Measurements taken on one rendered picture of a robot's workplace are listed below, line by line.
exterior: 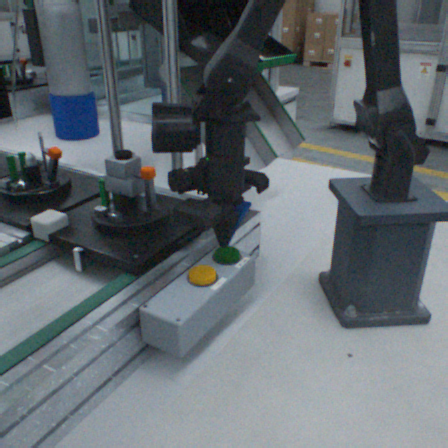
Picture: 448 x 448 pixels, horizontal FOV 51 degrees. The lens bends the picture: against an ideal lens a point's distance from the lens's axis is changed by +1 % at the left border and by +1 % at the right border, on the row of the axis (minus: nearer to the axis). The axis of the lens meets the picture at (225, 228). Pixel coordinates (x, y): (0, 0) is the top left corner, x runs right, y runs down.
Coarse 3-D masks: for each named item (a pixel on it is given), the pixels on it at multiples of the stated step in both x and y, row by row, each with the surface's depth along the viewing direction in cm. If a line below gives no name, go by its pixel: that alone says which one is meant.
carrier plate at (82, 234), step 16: (144, 192) 96; (80, 208) 89; (80, 224) 83; (176, 224) 83; (64, 240) 78; (80, 240) 78; (96, 240) 78; (112, 240) 78; (128, 240) 78; (144, 240) 78; (160, 240) 78; (176, 240) 79; (96, 256) 76; (112, 256) 73; (128, 256) 73; (144, 256) 73; (160, 256) 76; (128, 272) 73
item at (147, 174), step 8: (144, 168) 78; (152, 168) 78; (136, 176) 80; (144, 176) 78; (152, 176) 79; (144, 184) 79; (152, 184) 80; (152, 192) 80; (152, 200) 81; (152, 208) 81
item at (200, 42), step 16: (144, 0) 94; (160, 0) 91; (192, 0) 102; (208, 0) 99; (144, 16) 95; (160, 16) 92; (192, 16) 103; (208, 16) 100; (224, 16) 98; (160, 32) 94; (192, 32) 99; (208, 32) 101; (224, 32) 99; (192, 48) 90; (208, 48) 96
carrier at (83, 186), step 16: (32, 160) 94; (16, 176) 97; (32, 176) 95; (64, 176) 99; (80, 176) 104; (0, 192) 93; (16, 192) 91; (32, 192) 91; (48, 192) 92; (64, 192) 95; (80, 192) 96; (96, 192) 96; (0, 208) 89; (16, 208) 89; (32, 208) 89; (48, 208) 89; (64, 208) 89; (16, 224) 84
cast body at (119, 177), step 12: (120, 156) 79; (132, 156) 81; (108, 168) 80; (120, 168) 79; (132, 168) 80; (108, 180) 81; (120, 180) 80; (132, 180) 79; (120, 192) 81; (132, 192) 80
